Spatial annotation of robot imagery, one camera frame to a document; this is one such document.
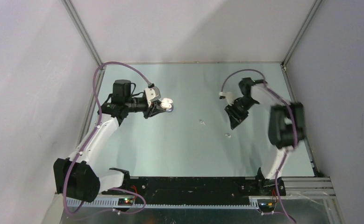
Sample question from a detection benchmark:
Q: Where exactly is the white charging case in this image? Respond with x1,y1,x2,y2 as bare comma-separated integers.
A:
160,98,173,110

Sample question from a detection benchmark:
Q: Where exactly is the grey cable duct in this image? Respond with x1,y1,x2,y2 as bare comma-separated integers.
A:
64,197,260,210

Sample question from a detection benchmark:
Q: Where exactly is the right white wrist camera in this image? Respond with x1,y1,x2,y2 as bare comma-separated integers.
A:
219,91,235,105

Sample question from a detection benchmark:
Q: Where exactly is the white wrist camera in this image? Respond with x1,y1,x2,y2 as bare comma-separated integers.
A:
144,86,161,107
219,91,235,105

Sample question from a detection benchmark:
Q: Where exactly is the purple cable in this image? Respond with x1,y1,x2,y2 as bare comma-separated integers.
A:
220,69,299,224
62,61,155,216

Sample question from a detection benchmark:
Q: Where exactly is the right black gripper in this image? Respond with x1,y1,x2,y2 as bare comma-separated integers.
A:
224,97,257,130

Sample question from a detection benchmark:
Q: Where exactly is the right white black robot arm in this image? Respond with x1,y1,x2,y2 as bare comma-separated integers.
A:
219,77,306,195

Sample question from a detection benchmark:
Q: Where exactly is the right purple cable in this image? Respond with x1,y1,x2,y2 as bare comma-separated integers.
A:
220,69,299,224

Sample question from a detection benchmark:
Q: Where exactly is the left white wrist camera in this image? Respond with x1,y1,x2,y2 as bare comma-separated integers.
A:
144,86,161,107

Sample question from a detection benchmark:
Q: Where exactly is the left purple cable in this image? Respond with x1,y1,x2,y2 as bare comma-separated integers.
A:
62,61,155,216

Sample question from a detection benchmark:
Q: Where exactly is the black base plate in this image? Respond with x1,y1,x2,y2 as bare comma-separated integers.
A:
120,177,286,206

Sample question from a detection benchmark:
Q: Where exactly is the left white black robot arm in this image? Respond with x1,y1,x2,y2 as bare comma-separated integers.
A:
53,79,173,203

